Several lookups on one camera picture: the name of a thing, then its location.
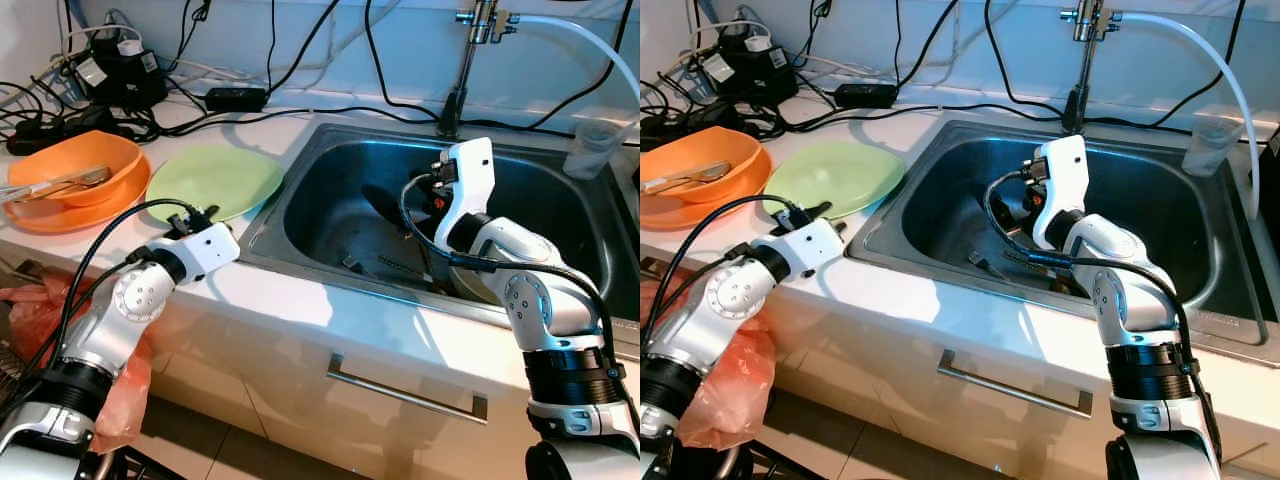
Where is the metal sink faucet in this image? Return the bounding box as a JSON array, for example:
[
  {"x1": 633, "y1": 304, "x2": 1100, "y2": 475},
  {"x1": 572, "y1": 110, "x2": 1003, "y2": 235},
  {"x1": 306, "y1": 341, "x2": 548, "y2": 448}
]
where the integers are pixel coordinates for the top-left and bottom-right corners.
[
  {"x1": 1060, "y1": 0, "x2": 1126, "y2": 134},
  {"x1": 437, "y1": 0, "x2": 521, "y2": 139}
]

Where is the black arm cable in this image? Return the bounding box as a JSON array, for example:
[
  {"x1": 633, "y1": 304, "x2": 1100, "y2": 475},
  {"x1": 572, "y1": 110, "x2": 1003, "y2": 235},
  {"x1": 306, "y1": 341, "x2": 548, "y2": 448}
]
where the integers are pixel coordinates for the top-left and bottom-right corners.
[
  {"x1": 400, "y1": 172, "x2": 641, "y2": 441},
  {"x1": 982, "y1": 170, "x2": 1216, "y2": 471},
  {"x1": 0, "y1": 198, "x2": 201, "y2": 401},
  {"x1": 640, "y1": 193, "x2": 801, "y2": 361}
]

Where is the stainless steel sink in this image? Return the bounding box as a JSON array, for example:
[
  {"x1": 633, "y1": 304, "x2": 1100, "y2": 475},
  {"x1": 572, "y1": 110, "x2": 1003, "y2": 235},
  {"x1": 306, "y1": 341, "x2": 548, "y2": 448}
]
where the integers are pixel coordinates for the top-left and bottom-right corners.
[
  {"x1": 238, "y1": 120, "x2": 641, "y2": 346},
  {"x1": 848, "y1": 120, "x2": 1280, "y2": 366}
]

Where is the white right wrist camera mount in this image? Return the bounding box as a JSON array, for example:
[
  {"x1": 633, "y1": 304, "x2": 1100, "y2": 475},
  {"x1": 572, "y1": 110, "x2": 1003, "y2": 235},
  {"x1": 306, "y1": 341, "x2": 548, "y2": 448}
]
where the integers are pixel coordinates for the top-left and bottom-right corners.
[
  {"x1": 435, "y1": 138, "x2": 497, "y2": 253},
  {"x1": 1031, "y1": 135, "x2": 1090, "y2": 251}
]

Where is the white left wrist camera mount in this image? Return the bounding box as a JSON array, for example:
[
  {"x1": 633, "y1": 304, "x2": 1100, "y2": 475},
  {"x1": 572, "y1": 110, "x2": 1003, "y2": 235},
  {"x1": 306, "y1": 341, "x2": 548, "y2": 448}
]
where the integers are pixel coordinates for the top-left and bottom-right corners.
[
  {"x1": 748, "y1": 218, "x2": 847, "y2": 283},
  {"x1": 148, "y1": 222, "x2": 242, "y2": 283}
]

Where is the wire fan guard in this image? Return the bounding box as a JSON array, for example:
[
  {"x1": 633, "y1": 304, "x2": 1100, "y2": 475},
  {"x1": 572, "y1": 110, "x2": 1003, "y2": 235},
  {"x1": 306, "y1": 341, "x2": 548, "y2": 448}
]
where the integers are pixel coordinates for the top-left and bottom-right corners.
[{"x1": 0, "y1": 355, "x2": 46, "y2": 401}]

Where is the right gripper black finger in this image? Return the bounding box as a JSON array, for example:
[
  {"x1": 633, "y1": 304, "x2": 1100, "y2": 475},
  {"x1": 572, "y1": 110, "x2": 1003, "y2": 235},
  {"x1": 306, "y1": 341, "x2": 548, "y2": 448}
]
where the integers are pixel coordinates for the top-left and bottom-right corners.
[
  {"x1": 962, "y1": 185, "x2": 1012, "y2": 239},
  {"x1": 362, "y1": 185, "x2": 414, "y2": 239}
]

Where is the long metal cabinet handle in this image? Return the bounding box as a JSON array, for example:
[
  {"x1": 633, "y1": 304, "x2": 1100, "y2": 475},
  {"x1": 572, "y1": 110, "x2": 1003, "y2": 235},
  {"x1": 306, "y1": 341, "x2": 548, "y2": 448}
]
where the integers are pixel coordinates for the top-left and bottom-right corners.
[
  {"x1": 936, "y1": 347, "x2": 1095, "y2": 420},
  {"x1": 326, "y1": 351, "x2": 490, "y2": 425}
]

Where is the orange plastic bowl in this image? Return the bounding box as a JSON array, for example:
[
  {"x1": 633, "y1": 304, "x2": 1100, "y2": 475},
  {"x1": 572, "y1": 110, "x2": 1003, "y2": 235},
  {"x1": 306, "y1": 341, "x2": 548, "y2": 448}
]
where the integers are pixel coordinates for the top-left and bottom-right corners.
[
  {"x1": 10, "y1": 130, "x2": 144, "y2": 208},
  {"x1": 640, "y1": 127, "x2": 761, "y2": 196}
]

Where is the black metal stand leg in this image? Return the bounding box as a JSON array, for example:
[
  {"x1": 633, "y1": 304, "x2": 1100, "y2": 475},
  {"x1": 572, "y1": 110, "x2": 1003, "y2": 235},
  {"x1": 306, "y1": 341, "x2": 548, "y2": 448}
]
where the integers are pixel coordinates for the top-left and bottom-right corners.
[
  {"x1": 745, "y1": 440, "x2": 831, "y2": 480},
  {"x1": 100, "y1": 445, "x2": 191, "y2": 480}
]

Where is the white faucet hose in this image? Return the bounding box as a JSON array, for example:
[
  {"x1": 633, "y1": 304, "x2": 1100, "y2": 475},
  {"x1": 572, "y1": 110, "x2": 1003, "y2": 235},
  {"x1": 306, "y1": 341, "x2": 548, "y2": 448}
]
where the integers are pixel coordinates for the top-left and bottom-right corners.
[
  {"x1": 1118, "y1": 10, "x2": 1265, "y2": 221},
  {"x1": 515, "y1": 12, "x2": 641, "y2": 98}
]

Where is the black power adapter brick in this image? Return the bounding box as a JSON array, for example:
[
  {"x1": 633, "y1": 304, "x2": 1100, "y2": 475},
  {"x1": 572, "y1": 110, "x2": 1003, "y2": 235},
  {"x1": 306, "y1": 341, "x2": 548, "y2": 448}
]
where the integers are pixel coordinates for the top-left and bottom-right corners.
[
  {"x1": 205, "y1": 85, "x2": 269, "y2": 113},
  {"x1": 833, "y1": 82, "x2": 899, "y2": 109}
]

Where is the light green plate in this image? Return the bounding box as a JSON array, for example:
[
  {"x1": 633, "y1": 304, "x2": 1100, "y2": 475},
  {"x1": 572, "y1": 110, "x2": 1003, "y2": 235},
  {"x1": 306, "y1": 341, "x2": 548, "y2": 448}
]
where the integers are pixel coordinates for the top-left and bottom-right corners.
[
  {"x1": 146, "y1": 146, "x2": 286, "y2": 223},
  {"x1": 763, "y1": 140, "x2": 906, "y2": 221}
]

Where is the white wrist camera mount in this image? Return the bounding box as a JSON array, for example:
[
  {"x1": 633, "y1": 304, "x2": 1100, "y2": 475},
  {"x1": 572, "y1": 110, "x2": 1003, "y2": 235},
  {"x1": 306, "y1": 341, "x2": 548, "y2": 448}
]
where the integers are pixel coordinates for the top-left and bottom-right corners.
[
  {"x1": 435, "y1": 138, "x2": 497, "y2": 253},
  {"x1": 148, "y1": 222, "x2": 242, "y2": 283},
  {"x1": 1031, "y1": 135, "x2": 1090, "y2": 251},
  {"x1": 748, "y1": 218, "x2": 847, "y2": 283}
]

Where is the black power strip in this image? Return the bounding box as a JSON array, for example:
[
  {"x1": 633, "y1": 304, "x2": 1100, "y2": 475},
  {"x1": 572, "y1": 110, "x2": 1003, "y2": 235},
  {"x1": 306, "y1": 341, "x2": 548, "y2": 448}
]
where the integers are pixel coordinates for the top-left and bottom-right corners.
[
  {"x1": 640, "y1": 100, "x2": 736, "y2": 151},
  {"x1": 5, "y1": 108, "x2": 109, "y2": 157}
]

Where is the clear plastic cup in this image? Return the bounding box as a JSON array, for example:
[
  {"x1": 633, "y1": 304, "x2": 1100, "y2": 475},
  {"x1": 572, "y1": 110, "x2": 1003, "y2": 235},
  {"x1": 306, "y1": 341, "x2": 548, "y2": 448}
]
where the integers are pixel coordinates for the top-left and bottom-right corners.
[
  {"x1": 1182, "y1": 120, "x2": 1244, "y2": 178},
  {"x1": 563, "y1": 122, "x2": 623, "y2": 181}
]

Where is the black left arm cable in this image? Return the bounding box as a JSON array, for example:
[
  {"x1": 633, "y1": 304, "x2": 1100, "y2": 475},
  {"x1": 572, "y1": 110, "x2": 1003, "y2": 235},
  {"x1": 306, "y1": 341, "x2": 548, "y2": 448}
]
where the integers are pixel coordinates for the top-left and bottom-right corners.
[
  {"x1": 0, "y1": 198, "x2": 201, "y2": 401},
  {"x1": 640, "y1": 193, "x2": 801, "y2": 361}
]

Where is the black countertop appliance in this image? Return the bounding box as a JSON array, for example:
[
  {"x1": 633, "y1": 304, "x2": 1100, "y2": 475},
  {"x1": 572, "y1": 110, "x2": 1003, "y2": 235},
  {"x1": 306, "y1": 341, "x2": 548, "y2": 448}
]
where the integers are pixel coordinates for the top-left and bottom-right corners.
[{"x1": 1262, "y1": 125, "x2": 1280, "y2": 226}]

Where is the red plastic bag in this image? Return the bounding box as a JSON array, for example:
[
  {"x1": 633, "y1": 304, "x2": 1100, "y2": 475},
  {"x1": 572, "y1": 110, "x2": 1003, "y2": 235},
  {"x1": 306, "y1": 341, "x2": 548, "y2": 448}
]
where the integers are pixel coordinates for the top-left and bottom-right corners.
[
  {"x1": 0, "y1": 278, "x2": 153, "y2": 456},
  {"x1": 640, "y1": 270, "x2": 779, "y2": 453}
]

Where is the wooden chopstick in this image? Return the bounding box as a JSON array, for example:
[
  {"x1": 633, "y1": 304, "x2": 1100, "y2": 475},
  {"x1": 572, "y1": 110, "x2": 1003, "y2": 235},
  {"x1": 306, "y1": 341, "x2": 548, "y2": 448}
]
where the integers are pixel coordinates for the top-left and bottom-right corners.
[
  {"x1": 20, "y1": 175, "x2": 101, "y2": 201},
  {"x1": 985, "y1": 250, "x2": 1049, "y2": 291},
  {"x1": 376, "y1": 254, "x2": 441, "y2": 297},
  {"x1": 645, "y1": 172, "x2": 726, "y2": 197}
]

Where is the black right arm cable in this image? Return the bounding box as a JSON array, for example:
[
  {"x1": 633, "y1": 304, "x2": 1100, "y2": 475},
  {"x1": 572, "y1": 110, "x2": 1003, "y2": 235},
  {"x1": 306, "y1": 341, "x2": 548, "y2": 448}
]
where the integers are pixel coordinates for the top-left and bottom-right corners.
[
  {"x1": 400, "y1": 172, "x2": 641, "y2": 441},
  {"x1": 982, "y1": 170, "x2": 1216, "y2": 471}
]

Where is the black power cable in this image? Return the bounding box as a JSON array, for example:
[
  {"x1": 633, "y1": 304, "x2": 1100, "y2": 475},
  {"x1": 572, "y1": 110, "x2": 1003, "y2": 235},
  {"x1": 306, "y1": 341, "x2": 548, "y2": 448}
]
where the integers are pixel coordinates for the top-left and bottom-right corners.
[
  {"x1": 984, "y1": 0, "x2": 1071, "y2": 121},
  {"x1": 770, "y1": 100, "x2": 1071, "y2": 131},
  {"x1": 363, "y1": 0, "x2": 446, "y2": 123},
  {"x1": 150, "y1": 105, "x2": 446, "y2": 136}
]

